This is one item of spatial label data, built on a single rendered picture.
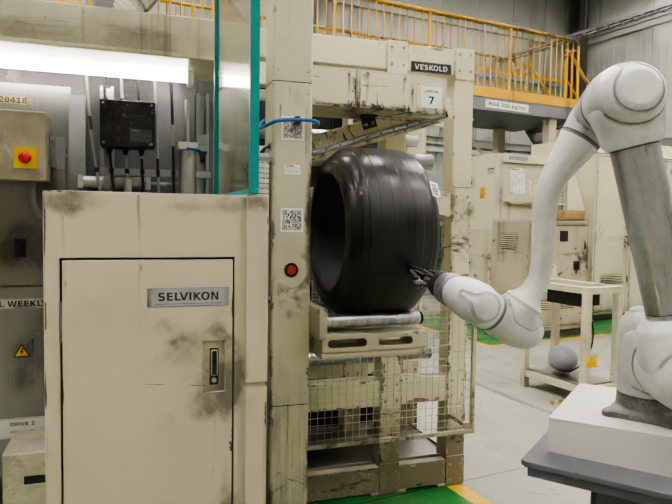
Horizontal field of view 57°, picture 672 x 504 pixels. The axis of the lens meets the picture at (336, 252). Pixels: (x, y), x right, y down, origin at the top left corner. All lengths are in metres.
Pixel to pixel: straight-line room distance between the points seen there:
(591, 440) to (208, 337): 0.96
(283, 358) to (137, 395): 0.87
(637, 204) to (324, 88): 1.26
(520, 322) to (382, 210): 0.53
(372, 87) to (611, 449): 1.46
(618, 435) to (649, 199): 0.57
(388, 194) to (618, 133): 0.73
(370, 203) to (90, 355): 0.98
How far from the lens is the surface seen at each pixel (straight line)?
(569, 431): 1.67
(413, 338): 2.04
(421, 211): 1.90
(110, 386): 1.21
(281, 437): 2.08
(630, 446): 1.65
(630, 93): 1.39
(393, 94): 2.40
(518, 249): 6.71
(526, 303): 1.63
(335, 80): 2.33
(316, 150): 2.41
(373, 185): 1.88
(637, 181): 1.44
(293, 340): 2.00
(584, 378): 4.48
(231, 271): 1.18
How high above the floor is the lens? 1.22
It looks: 3 degrees down
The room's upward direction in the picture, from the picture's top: 1 degrees clockwise
